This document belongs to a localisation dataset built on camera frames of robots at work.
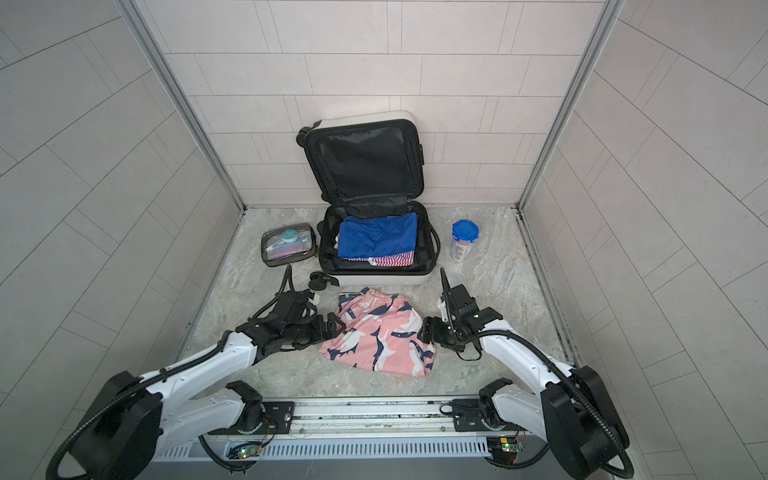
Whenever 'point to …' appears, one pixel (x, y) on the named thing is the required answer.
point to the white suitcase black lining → (369, 164)
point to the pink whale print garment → (379, 332)
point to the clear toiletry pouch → (286, 244)
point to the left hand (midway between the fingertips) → (344, 328)
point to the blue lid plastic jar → (464, 233)
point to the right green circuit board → (512, 447)
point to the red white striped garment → (392, 260)
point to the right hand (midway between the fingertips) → (426, 339)
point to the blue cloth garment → (377, 236)
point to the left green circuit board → (249, 451)
